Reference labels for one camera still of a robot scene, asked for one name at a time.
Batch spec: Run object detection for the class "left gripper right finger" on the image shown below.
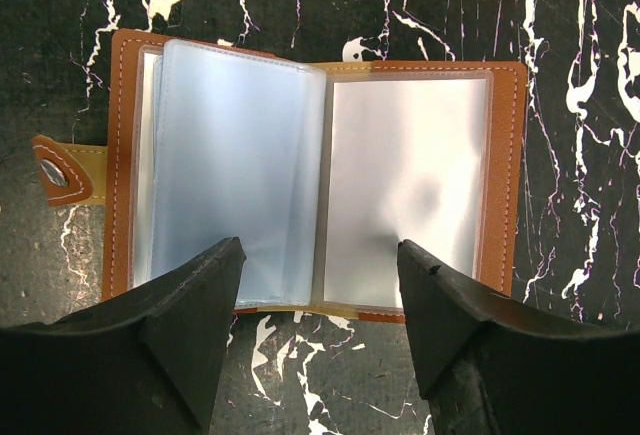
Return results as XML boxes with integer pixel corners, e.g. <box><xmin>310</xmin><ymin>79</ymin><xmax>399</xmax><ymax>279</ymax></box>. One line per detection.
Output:
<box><xmin>397</xmin><ymin>240</ymin><xmax>639</xmax><ymax>434</ymax></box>

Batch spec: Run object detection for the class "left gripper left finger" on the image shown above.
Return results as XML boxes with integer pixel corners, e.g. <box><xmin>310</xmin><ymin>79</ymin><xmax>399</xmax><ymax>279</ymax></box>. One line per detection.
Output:
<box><xmin>1</xmin><ymin>238</ymin><xmax>245</xmax><ymax>434</ymax></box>

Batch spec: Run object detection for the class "brown leather card holder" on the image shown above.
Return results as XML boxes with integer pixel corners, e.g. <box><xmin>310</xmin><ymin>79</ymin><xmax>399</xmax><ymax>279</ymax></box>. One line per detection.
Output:
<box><xmin>32</xmin><ymin>29</ymin><xmax>529</xmax><ymax>321</ymax></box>

